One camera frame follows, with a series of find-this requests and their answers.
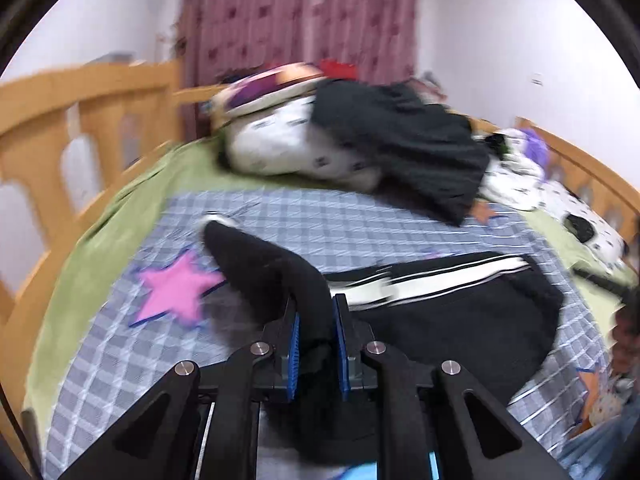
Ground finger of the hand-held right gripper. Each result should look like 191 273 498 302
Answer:
572 266 632 296

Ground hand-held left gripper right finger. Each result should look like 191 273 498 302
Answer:
332 292 571 480

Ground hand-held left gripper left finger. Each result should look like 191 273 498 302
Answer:
57 295 301 480

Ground black pants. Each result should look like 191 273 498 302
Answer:
202 220 566 466

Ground person's right hand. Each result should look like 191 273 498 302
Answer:
612 305 640 377

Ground white strawberry print pillow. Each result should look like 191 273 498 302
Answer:
537 180 631 281

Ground floral patterned cloth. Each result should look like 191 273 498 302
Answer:
590 375 622 426

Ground checked blanket with stars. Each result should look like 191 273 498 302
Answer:
42 187 608 480

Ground purple plush toy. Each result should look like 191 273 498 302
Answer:
520 127 551 166

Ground person's blue jeans leg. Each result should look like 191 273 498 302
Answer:
557 420 626 480

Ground white floral duvet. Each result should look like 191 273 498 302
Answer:
220 97 546 211

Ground green bed sheet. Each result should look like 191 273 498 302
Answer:
22 142 638 411

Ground black jacket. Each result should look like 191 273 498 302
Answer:
310 77 491 226

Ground purple patterned pillow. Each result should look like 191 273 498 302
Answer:
207 61 328 133

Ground red chair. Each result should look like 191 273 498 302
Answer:
317 59 358 81

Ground maroon floral curtain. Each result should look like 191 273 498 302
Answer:
180 0 421 141

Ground wooden bed frame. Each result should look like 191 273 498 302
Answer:
0 57 640 411

